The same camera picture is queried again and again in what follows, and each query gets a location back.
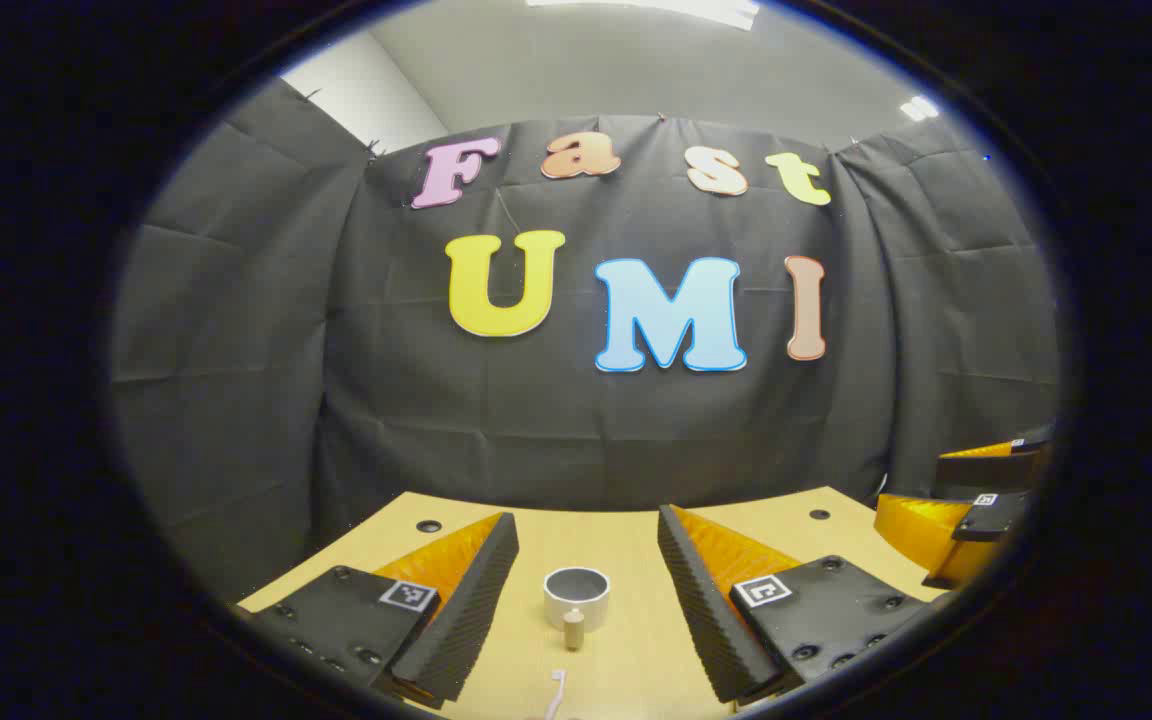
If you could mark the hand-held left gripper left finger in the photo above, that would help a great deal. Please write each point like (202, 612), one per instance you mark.
(476, 590)

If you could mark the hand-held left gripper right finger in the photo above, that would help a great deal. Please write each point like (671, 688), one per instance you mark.
(701, 600)

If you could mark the white toothbrush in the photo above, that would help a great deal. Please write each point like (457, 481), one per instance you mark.
(557, 690)

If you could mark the ceiling light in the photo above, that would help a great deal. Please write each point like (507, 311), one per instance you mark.
(666, 8)
(920, 107)

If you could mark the light wooden desktop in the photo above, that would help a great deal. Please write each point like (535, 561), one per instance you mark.
(616, 540)

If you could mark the black backdrop cloth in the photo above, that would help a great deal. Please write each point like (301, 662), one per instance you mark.
(556, 410)

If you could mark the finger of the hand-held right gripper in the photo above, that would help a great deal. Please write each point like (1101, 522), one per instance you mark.
(921, 530)
(986, 472)

